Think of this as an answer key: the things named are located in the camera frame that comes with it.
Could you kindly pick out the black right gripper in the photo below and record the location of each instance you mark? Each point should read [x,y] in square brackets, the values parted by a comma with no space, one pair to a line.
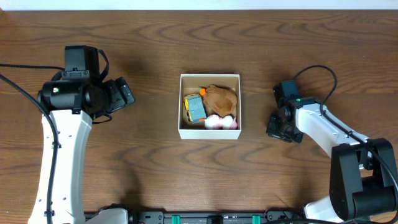
[272,130]

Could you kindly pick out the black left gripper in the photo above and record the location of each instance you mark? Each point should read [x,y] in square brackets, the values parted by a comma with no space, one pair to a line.
[123,92]

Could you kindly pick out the brown plush capybara toy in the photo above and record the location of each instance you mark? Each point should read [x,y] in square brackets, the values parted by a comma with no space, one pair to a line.
[219,100]

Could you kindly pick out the pink white duck toy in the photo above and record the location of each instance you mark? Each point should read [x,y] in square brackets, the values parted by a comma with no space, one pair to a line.
[216,122]

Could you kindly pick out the yellow grey toy truck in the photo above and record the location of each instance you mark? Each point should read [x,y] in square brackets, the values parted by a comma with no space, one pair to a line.
[195,109]

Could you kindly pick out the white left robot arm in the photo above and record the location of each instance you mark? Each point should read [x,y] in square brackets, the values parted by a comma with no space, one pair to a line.
[73,105]

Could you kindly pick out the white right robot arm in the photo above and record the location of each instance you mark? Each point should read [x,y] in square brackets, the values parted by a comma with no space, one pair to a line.
[363,172]

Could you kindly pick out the white cardboard box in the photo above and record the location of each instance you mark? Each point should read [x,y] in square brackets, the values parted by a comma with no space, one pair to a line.
[191,83]

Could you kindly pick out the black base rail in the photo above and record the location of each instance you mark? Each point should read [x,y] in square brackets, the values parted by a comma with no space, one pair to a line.
[161,216]

